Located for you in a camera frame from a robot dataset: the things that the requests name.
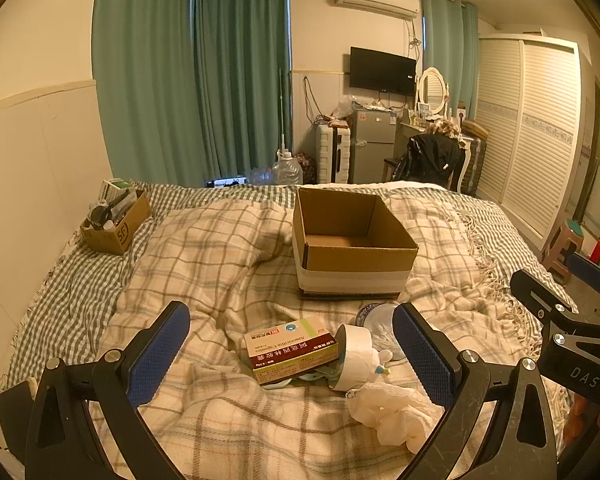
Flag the white tape roll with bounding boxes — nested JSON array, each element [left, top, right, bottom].
[[328, 325, 380, 392]]

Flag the amoxicillin medicine box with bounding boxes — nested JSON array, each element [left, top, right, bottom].
[[244, 316, 339, 386]]

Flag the red fire extinguisher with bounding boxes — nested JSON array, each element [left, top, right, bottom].
[[588, 238, 600, 264]]

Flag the small plastic stool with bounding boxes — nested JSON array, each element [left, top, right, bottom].
[[542, 219, 584, 285]]

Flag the green checked bed sheet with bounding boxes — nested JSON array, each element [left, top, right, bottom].
[[5, 184, 562, 386]]

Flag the small SF cardboard box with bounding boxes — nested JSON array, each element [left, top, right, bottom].
[[80, 178, 151, 256]]

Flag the beige plaid blanket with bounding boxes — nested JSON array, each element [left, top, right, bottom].
[[100, 188, 539, 479]]

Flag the white louvered wardrobe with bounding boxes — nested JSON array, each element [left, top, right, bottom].
[[476, 35, 582, 249]]

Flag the black jacket on chair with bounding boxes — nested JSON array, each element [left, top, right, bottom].
[[391, 133, 463, 188]]

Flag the large open cardboard box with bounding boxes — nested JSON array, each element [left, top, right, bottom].
[[292, 188, 418, 297]]

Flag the grey mini fridge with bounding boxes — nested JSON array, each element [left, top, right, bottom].
[[349, 108, 396, 184]]

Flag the oval white vanity mirror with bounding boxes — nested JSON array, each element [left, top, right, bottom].
[[416, 67, 450, 115]]

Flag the white suitcase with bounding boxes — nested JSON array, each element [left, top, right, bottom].
[[315, 124, 351, 184]]

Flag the clear water jug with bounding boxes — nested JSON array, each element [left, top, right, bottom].
[[272, 148, 303, 185]]

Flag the right green curtain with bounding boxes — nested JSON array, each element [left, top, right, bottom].
[[420, 0, 479, 119]]

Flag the green curtain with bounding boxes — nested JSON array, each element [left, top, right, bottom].
[[420, 0, 479, 119], [92, 0, 291, 186]]

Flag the left green curtain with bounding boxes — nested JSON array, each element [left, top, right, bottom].
[[92, 0, 291, 186]]

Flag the black wall television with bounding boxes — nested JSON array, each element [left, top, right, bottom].
[[349, 47, 417, 98]]

